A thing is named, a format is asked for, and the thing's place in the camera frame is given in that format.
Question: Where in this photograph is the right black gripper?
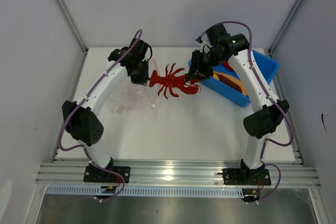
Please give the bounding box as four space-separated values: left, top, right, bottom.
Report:
185 49 224 85

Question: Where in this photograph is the clear zip top bag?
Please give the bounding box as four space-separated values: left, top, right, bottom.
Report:
106 58 160 114

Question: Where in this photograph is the red toy lobster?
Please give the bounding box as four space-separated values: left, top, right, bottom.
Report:
149 63 201 99

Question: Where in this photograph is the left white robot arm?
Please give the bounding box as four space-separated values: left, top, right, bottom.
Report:
61 38 152 182

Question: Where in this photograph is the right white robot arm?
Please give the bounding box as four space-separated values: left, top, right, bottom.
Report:
186 32 289 184

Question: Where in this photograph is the yellow orange toy fruit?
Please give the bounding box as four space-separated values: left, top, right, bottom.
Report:
213 72 219 80

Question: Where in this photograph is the red toy chili pepper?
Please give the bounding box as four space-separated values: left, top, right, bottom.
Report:
222 61 235 72

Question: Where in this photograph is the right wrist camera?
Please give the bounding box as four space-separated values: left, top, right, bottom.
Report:
200 24 232 52

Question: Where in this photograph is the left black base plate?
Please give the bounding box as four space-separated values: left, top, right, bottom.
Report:
83 164 131 184

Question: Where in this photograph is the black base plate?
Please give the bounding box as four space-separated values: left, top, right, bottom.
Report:
217 167 271 186
83 164 131 184

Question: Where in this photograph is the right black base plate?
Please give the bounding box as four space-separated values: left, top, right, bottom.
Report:
217 167 271 186

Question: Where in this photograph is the slotted cable duct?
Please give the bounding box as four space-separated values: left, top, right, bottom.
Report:
46 184 244 198

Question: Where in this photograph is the aluminium rail frame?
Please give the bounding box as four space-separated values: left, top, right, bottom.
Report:
35 158 321 189

